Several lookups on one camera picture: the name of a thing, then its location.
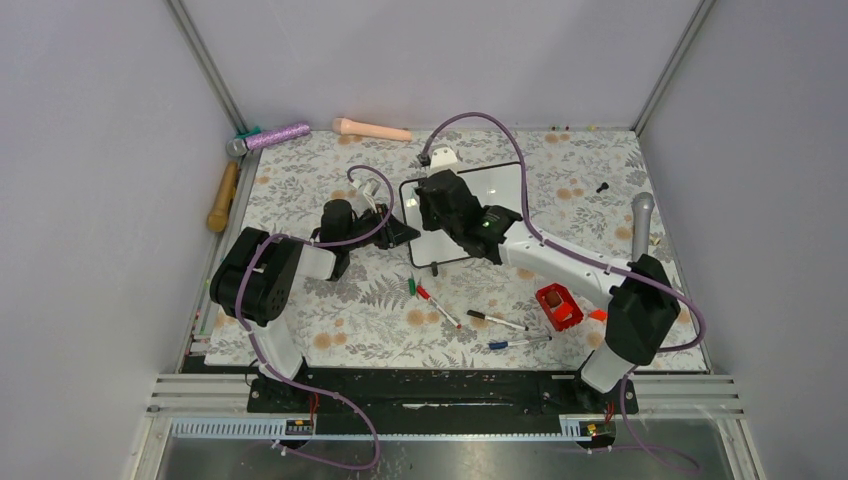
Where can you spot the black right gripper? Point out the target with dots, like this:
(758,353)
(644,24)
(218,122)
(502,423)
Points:
(428,222)

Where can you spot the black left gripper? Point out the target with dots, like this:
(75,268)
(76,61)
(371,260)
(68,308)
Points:
(393,233)

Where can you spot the white whiteboard black frame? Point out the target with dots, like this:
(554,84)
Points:
(492,185)

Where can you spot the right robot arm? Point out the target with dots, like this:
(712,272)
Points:
(636,295)

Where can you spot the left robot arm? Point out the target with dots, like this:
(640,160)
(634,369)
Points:
(255,280)

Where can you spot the red marker pen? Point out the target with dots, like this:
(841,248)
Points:
(424,294)

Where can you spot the black marker pen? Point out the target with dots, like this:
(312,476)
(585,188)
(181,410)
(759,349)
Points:
(479,319)

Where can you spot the pink microphone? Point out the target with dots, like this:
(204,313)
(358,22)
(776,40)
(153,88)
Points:
(345,126)

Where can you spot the blue marker pen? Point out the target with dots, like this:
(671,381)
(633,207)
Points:
(500,345)

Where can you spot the red plastic box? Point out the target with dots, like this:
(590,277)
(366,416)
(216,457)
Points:
(559,307)

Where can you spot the purple glitter microphone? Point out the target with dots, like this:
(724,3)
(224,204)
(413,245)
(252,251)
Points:
(258,139)

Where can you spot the gold microphone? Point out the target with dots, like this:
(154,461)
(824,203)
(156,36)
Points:
(218,216)

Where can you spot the small orange block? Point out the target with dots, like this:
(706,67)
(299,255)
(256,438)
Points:
(598,315)

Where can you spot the silver microphone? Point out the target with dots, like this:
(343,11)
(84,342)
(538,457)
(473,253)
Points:
(642,206)

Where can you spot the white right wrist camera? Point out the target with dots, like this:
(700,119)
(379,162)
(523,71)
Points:
(443,158)

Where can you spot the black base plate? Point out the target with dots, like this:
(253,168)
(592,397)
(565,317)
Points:
(433,402)

